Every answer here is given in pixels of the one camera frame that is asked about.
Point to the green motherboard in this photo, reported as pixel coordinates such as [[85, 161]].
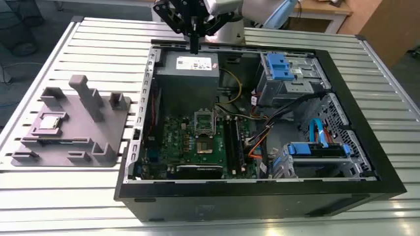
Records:
[[178, 147]]

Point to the black mesh bin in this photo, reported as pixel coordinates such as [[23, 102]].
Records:
[[31, 12], [17, 37]]

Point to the empty blue disk carrier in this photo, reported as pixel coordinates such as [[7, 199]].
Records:
[[278, 164]]

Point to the CPU socket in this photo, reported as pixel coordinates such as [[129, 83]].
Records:
[[206, 146]]

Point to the black PC case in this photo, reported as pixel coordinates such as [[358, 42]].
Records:
[[230, 201]]

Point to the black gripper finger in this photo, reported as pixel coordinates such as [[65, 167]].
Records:
[[171, 19], [215, 27]]

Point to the brown wooden cabinet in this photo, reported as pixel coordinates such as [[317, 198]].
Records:
[[387, 29]]

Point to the grey power supply unit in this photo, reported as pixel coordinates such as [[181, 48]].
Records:
[[183, 86]]

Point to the metal drive cage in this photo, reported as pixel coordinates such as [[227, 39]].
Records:
[[295, 88]]

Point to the silver CPU green edge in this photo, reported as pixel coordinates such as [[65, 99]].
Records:
[[50, 122]]

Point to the white desk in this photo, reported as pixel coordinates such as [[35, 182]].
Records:
[[155, 17]]

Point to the blue drive bay latch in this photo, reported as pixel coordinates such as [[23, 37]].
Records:
[[278, 61], [285, 75]]

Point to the metal disk cage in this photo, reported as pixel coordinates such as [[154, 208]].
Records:
[[322, 162]]

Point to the grey parts rack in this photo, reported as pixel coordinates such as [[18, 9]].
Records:
[[82, 127]]

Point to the hard disk in blue carrier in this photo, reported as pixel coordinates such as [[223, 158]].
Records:
[[301, 150]]

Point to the green RAM stick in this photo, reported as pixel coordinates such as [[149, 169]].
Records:
[[55, 142]]

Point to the wooden desk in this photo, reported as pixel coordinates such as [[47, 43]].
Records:
[[325, 8]]

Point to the black graphics card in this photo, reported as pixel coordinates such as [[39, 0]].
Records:
[[198, 172]]

